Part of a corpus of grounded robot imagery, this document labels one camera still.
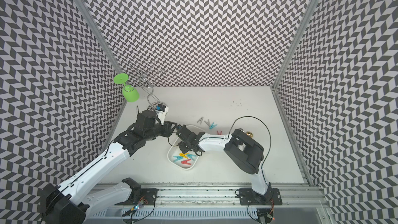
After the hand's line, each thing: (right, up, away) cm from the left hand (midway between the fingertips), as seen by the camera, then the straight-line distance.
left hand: (173, 125), depth 78 cm
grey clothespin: (+13, 0, +21) cm, 25 cm away
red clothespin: (+25, -7, +16) cm, 31 cm away
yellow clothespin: (+4, -17, +7) cm, 19 cm away
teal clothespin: (+8, -18, +7) cm, 21 cm away
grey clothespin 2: (+18, -2, +21) cm, 28 cm away
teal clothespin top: (+21, -3, +19) cm, 29 cm away
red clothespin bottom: (+6, -20, +6) cm, 22 cm away
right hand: (+4, -14, +12) cm, 19 cm away
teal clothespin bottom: (+1, -19, +7) cm, 20 cm away
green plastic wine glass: (-29, +17, +13) cm, 36 cm away
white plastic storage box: (-2, -15, +8) cm, 17 cm away
